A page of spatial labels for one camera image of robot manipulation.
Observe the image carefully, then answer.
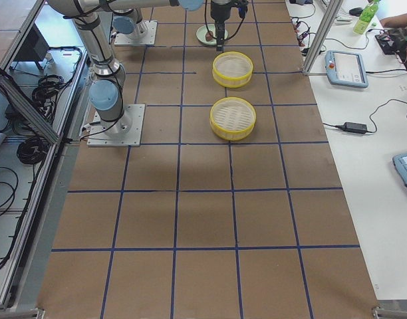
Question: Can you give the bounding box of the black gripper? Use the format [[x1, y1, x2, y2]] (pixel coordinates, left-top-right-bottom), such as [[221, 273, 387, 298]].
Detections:
[[211, 0, 231, 51]]

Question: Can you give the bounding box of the yellow steamer near plate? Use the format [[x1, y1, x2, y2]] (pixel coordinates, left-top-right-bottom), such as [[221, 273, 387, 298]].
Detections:
[[212, 51, 253, 88]]

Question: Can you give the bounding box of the yellow steamer far from plate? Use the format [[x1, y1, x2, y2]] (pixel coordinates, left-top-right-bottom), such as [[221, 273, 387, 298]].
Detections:
[[209, 97, 257, 141]]

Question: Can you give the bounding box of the brown bun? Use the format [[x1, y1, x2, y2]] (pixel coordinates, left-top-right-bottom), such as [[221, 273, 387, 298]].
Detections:
[[205, 31, 213, 42]]

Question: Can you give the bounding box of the light green plate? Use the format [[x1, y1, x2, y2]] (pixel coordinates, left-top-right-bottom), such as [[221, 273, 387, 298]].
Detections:
[[196, 24, 216, 46]]

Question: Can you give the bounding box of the teach pendant near plate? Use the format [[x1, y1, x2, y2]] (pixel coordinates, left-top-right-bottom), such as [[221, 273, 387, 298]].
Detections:
[[325, 51, 368, 88]]

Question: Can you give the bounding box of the green drink bottle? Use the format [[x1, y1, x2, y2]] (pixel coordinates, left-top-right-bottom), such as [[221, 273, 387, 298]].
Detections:
[[353, 0, 380, 35]]

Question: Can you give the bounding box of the black power adapter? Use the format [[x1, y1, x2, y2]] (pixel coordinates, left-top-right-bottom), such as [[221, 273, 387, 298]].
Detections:
[[335, 122, 368, 134]]

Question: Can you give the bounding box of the brown grid table mat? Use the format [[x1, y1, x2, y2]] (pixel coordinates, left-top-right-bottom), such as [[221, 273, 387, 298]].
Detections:
[[37, 1, 376, 318]]

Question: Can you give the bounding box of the aluminium frame post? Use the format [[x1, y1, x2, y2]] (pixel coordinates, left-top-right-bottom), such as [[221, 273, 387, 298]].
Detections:
[[303, 0, 342, 76]]

